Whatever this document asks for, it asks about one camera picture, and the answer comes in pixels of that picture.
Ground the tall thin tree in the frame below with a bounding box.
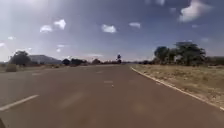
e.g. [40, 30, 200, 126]
[116, 53, 123, 65]

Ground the line of low trees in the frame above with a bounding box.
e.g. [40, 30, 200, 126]
[61, 58, 125, 67]

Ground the grey-brown asphalt road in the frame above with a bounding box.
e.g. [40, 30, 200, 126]
[0, 63, 224, 128]

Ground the pale road kerb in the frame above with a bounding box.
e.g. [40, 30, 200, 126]
[129, 65, 224, 112]

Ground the distant hill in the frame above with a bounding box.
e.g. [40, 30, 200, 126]
[27, 54, 63, 65]

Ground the row of trees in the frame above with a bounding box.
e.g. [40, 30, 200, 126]
[139, 41, 224, 67]

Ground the dry grass verge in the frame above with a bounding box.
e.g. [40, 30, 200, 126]
[130, 63, 224, 109]

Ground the dark round tree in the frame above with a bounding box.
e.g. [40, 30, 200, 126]
[9, 50, 32, 67]

